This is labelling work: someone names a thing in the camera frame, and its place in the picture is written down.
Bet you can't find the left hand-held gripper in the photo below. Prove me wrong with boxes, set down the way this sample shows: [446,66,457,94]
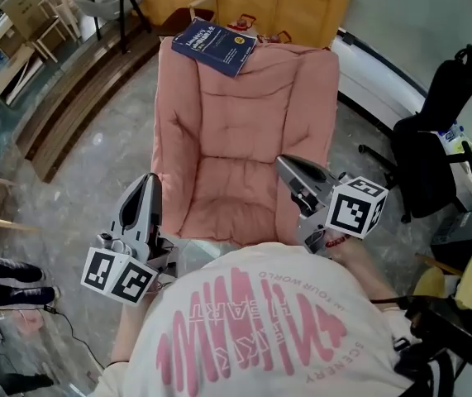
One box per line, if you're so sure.
[80,174,179,308]

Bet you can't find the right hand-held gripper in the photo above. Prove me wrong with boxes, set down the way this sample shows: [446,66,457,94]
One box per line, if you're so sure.
[275,154,389,256]

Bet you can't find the pink sofa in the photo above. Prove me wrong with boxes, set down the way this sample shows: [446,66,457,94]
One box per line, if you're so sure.
[150,35,341,250]

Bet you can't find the blue book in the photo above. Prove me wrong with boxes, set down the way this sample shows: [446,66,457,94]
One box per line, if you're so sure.
[171,17,258,79]

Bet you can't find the person's left forearm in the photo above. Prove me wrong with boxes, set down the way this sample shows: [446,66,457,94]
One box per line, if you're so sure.
[110,294,154,366]

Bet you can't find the person's right forearm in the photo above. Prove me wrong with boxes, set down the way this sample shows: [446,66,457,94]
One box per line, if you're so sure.
[327,232,402,305]

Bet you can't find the black office chair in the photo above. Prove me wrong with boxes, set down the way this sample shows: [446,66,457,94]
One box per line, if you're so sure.
[359,43,472,225]

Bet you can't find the white printed t-shirt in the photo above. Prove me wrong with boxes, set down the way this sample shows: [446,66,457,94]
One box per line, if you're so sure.
[88,242,433,397]

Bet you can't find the wooden steps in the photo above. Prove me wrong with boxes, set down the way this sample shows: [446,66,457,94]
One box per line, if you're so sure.
[14,14,166,184]

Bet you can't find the wet wipes packet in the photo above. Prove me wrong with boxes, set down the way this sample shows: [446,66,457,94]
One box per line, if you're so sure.
[436,124,471,155]

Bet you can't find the white box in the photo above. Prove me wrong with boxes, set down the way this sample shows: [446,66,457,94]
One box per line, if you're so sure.
[446,151,472,213]

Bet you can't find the flat cardboard box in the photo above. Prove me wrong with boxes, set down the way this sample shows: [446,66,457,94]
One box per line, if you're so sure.
[0,43,47,107]

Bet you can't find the black chest harness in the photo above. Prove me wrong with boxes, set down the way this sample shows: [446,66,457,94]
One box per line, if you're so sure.
[369,294,472,397]

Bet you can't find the wooden chair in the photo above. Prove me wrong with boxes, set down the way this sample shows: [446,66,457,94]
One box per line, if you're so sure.
[159,0,219,37]

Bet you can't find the light wooden stool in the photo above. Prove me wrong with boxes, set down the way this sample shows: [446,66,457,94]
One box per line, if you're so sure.
[32,0,82,64]

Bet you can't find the grey chair black legs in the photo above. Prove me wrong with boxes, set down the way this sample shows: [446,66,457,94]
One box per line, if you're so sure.
[72,0,153,55]

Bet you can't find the red bead bracelet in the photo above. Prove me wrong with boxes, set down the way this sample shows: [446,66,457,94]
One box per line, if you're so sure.
[324,232,352,249]

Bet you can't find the black floor cable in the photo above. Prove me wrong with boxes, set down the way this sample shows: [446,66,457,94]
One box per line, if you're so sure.
[0,303,107,372]

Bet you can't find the red handled kettle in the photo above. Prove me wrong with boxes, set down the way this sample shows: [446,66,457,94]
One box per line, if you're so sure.
[226,13,258,36]
[257,30,293,45]

